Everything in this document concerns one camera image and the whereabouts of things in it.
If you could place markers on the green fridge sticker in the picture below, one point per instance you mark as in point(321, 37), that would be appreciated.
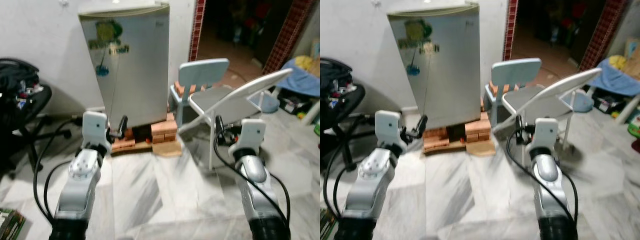
point(107, 35)

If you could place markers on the silver mini fridge cabinet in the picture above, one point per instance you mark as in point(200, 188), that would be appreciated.
point(435, 6)
point(130, 6)

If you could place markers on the red brick pile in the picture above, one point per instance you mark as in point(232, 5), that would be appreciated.
point(187, 89)
point(497, 89)

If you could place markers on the yellow soft item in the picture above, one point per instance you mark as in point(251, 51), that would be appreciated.
point(620, 61)
point(306, 62)

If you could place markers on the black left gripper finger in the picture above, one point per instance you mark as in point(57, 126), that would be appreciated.
point(423, 124)
point(124, 124)

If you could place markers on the red brick stack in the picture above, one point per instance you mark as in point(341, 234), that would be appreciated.
point(477, 131)
point(435, 140)
point(122, 142)
point(164, 131)

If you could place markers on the green printed box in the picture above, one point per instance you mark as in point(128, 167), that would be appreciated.
point(10, 225)
point(326, 226)

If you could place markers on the blue plastic basin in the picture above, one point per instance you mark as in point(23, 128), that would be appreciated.
point(582, 101)
point(270, 103)

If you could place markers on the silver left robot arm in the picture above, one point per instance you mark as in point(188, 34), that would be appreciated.
point(80, 185)
point(370, 185)

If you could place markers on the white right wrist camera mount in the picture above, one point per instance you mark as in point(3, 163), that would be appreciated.
point(251, 134)
point(544, 133)

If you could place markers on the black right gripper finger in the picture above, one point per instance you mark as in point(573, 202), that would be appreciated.
point(518, 126)
point(219, 126)

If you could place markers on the blue cloth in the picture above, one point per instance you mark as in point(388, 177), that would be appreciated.
point(300, 80)
point(620, 77)

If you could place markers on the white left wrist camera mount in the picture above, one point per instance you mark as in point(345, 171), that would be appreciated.
point(94, 129)
point(387, 129)

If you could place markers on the light blue plastic chair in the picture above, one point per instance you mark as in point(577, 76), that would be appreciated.
point(202, 72)
point(515, 71)

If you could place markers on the black bag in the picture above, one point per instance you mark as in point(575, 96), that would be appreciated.
point(332, 75)
point(15, 77)

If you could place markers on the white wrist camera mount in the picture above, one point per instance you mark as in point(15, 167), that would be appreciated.
point(387, 129)
point(251, 134)
point(94, 129)
point(544, 133)

